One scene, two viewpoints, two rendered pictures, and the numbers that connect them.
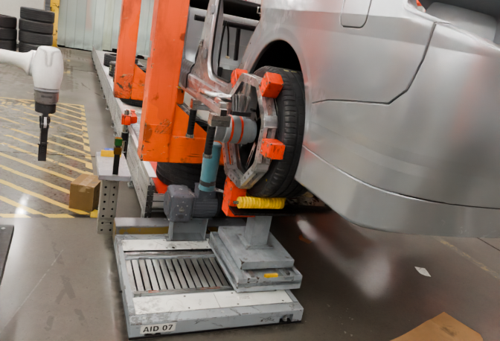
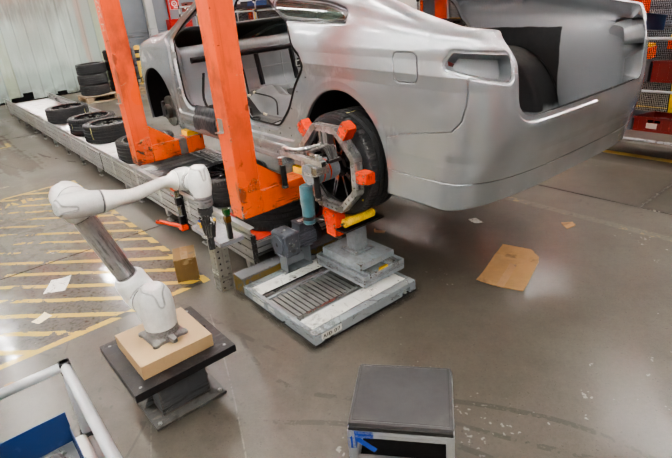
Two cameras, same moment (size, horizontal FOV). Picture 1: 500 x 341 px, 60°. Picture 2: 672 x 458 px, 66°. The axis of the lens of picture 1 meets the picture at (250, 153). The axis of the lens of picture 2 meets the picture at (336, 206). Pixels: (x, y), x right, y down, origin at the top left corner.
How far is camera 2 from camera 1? 1.27 m
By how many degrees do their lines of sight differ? 15
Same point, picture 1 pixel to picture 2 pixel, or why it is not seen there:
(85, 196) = (189, 267)
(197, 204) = (301, 236)
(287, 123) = (369, 155)
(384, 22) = (432, 80)
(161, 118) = (249, 179)
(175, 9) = (235, 87)
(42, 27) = not seen: outside the picture
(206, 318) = (358, 312)
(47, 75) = (205, 187)
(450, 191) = (501, 172)
